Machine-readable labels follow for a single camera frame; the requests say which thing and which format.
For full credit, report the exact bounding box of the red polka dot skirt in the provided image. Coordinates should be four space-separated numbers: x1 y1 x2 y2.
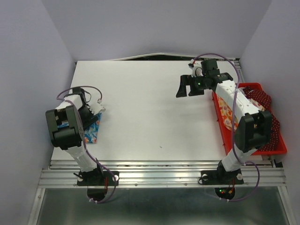
243 86 280 152

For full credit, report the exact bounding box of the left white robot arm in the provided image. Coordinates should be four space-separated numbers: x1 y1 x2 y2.
45 86 105 185

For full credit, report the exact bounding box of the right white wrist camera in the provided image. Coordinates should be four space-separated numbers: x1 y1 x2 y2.
188 63 202 77

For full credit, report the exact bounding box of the orange floral cream skirt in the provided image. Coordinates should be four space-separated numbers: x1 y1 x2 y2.
217 88 261 131

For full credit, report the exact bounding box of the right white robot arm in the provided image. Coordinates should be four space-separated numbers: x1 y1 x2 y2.
176 59 272 185

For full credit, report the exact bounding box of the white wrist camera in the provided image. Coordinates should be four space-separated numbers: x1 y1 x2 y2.
188 63 202 77
90 103 105 115

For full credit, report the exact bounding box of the aluminium frame rail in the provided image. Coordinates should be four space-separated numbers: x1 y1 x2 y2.
38 160 286 189

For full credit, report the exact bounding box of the blue floral skirt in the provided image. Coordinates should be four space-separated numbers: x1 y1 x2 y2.
57 112 103 144

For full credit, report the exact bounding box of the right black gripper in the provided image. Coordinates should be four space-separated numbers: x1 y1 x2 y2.
175 74 208 98

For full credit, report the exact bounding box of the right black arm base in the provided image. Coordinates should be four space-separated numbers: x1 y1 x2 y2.
198 170 244 186

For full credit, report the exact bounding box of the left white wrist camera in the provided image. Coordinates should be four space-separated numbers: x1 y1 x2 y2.
90 103 105 115

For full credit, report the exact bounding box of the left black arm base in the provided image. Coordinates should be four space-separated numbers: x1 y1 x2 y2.
73 170 119 187

